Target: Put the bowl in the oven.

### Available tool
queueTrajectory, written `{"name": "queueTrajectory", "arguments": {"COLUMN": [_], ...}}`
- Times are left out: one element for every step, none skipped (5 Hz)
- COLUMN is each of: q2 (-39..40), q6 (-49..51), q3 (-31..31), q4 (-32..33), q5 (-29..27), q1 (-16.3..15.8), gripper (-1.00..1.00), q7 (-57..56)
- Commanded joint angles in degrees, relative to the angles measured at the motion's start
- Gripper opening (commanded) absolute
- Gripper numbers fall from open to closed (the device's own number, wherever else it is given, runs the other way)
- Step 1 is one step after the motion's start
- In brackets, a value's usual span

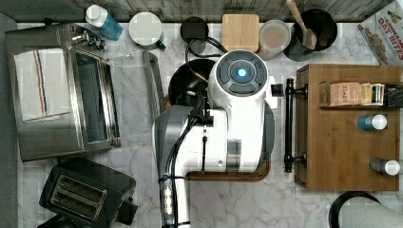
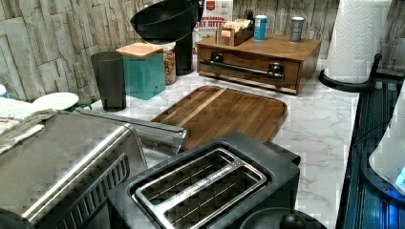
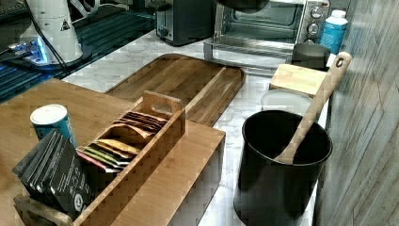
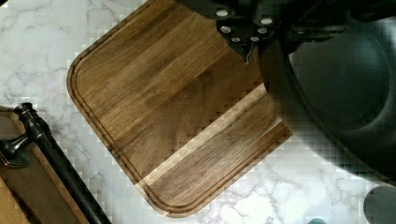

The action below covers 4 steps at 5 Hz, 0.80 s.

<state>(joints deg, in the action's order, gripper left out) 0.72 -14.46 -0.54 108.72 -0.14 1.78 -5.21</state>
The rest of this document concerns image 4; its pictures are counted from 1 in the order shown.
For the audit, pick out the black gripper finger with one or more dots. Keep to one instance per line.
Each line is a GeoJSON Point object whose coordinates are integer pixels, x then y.
{"type": "Point", "coordinates": [245, 24]}

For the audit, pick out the black bowl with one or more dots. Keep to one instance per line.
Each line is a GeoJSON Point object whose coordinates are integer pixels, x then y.
{"type": "Point", "coordinates": [338, 96]}

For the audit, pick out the dark wooden cutting board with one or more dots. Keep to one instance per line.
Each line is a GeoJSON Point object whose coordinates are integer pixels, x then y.
{"type": "Point", "coordinates": [181, 112]}

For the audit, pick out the dark round canister lid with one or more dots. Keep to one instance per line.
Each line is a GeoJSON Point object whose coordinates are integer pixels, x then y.
{"type": "Point", "coordinates": [379, 205]}

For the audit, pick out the black drawer handle bar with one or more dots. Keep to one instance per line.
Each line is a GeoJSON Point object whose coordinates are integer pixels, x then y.
{"type": "Point", "coordinates": [21, 126]}

